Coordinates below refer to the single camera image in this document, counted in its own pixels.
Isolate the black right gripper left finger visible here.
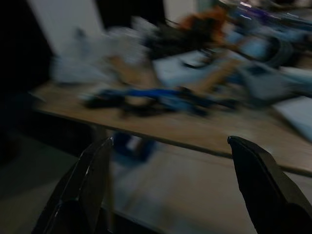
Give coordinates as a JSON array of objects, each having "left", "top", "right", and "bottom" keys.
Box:
[{"left": 31, "top": 137, "right": 114, "bottom": 234}]

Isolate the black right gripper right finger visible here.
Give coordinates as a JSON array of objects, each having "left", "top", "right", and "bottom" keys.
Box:
[{"left": 227, "top": 136, "right": 312, "bottom": 234}]

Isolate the white paper sheet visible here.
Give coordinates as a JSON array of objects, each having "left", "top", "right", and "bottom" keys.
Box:
[{"left": 272, "top": 96, "right": 312, "bottom": 143}]

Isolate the white plastic bag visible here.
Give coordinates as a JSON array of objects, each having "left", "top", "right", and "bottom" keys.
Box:
[{"left": 53, "top": 24, "right": 149, "bottom": 86}]

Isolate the orange and black bundle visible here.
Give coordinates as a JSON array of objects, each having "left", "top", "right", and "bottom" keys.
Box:
[{"left": 146, "top": 7, "right": 231, "bottom": 53}]

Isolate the blue strap bundle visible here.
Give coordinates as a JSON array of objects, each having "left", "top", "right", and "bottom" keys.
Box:
[{"left": 82, "top": 86, "right": 203, "bottom": 117}]

